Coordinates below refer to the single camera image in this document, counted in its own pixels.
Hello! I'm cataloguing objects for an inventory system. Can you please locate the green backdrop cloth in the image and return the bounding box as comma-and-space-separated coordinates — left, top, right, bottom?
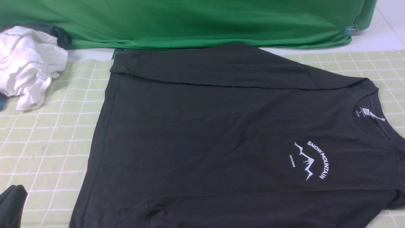
0, 0, 377, 49

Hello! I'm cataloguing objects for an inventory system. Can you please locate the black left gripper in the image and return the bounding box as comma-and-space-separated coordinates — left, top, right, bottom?
0, 185, 28, 228

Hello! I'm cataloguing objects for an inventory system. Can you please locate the green checkered table mat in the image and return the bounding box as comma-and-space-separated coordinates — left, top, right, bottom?
0, 49, 405, 228

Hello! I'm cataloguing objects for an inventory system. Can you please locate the dark gray long-sleeve shirt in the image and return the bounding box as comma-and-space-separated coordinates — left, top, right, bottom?
69, 44, 404, 228

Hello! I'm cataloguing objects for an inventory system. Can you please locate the crumpled white shirt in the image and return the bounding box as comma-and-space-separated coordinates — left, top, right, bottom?
0, 26, 68, 111

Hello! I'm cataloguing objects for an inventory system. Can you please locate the dark cloth behind white shirt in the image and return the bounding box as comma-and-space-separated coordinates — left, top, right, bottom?
1, 23, 72, 50

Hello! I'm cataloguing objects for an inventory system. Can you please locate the blue binder clip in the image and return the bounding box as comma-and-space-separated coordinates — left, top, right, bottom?
343, 24, 360, 37

